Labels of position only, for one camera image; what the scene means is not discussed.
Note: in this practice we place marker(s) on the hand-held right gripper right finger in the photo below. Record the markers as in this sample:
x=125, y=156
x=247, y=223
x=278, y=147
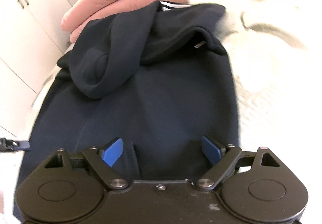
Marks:
x=210, y=150

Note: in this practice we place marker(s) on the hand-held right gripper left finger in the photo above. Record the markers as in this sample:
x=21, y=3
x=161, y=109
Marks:
x=113, y=151

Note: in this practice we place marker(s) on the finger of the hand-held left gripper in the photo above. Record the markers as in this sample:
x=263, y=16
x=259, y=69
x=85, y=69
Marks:
x=15, y=145

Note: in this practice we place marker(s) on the navy striped hoodie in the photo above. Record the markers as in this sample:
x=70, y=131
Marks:
x=163, y=100

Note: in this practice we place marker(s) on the floral quilted bedspread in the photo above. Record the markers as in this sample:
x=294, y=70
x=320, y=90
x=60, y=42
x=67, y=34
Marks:
x=276, y=75

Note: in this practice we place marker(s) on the white wardrobe doors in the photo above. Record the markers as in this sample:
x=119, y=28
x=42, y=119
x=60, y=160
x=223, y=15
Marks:
x=30, y=38

